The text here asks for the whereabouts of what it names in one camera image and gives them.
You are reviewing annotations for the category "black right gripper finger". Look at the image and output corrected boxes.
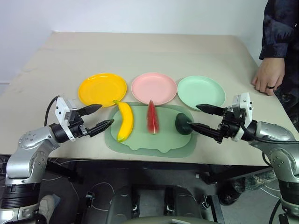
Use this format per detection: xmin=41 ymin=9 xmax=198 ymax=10
xmin=195 ymin=104 xmax=225 ymax=116
xmin=187 ymin=121 xmax=222 ymax=141

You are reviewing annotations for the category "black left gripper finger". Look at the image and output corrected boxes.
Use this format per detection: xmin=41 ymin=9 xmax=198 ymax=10
xmin=78 ymin=104 xmax=103 ymax=117
xmin=88 ymin=119 xmax=115 ymax=138

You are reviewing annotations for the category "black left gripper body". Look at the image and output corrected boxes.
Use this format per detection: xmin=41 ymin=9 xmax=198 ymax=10
xmin=68 ymin=109 xmax=92 ymax=139

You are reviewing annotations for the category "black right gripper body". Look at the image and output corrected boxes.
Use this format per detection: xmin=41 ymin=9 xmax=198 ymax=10
xmin=216 ymin=106 xmax=244 ymax=144

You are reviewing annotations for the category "light green plate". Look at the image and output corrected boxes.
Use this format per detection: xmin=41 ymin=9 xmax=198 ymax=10
xmin=177 ymin=75 xmax=227 ymax=112

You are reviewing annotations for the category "yellow plate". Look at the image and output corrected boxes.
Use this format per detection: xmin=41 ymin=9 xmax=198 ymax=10
xmin=78 ymin=72 xmax=128 ymax=108

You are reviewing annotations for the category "pink plate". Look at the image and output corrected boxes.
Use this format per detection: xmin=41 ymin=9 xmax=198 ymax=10
xmin=131 ymin=72 xmax=178 ymax=106

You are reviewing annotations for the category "person's bare hand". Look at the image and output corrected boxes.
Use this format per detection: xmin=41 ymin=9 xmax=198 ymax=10
xmin=251 ymin=57 xmax=286 ymax=97

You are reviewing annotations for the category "dark green avocado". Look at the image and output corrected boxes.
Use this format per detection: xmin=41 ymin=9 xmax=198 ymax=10
xmin=175 ymin=112 xmax=195 ymax=136

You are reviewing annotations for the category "yellow banana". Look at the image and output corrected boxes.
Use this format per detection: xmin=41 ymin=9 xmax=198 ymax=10
xmin=113 ymin=99 xmax=134 ymax=143

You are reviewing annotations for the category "green silicone mat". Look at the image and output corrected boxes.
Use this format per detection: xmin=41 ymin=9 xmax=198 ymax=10
xmin=104 ymin=102 xmax=198 ymax=159

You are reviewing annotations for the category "red watermelon slice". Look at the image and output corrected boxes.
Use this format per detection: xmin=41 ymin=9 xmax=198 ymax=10
xmin=146 ymin=99 xmax=161 ymax=135

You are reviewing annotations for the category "camouflage trouser leg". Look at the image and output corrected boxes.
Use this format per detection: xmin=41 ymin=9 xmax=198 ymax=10
xmin=233 ymin=169 xmax=281 ymax=195

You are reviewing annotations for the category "black shoe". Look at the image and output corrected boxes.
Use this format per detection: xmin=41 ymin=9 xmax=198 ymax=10
xmin=218 ymin=186 xmax=241 ymax=206

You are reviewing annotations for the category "person in dark patterned clothes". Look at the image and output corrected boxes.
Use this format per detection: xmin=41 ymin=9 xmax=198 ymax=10
xmin=274 ymin=0 xmax=299 ymax=132

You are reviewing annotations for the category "dark rounded shape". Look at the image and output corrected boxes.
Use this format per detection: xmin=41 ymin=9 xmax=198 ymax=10
xmin=104 ymin=185 xmax=142 ymax=224
xmin=163 ymin=185 xmax=204 ymax=221

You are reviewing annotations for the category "grey white shoe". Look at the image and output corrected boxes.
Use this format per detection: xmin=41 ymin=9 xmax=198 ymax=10
xmin=38 ymin=195 xmax=60 ymax=218

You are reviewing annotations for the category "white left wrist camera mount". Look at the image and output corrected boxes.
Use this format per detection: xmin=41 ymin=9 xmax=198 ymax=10
xmin=54 ymin=96 xmax=78 ymax=142

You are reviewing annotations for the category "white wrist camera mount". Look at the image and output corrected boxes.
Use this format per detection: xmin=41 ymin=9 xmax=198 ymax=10
xmin=231 ymin=92 xmax=254 ymax=142
xmin=54 ymin=96 xmax=78 ymax=142

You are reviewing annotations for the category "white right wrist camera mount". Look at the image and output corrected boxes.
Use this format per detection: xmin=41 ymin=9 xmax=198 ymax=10
xmin=231 ymin=92 xmax=254 ymax=142

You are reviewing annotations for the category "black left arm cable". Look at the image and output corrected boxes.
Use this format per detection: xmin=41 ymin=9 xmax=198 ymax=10
xmin=44 ymin=96 xmax=59 ymax=128

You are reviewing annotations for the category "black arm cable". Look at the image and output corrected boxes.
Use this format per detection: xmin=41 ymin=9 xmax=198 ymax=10
xmin=44 ymin=96 xmax=59 ymax=128
xmin=239 ymin=122 xmax=299 ymax=144

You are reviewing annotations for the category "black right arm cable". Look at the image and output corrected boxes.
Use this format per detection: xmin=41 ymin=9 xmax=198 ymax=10
xmin=239 ymin=122 xmax=299 ymax=144

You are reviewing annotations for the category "black metal table frame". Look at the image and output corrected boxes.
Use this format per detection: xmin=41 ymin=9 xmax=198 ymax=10
xmin=45 ymin=158 xmax=275 ymax=185

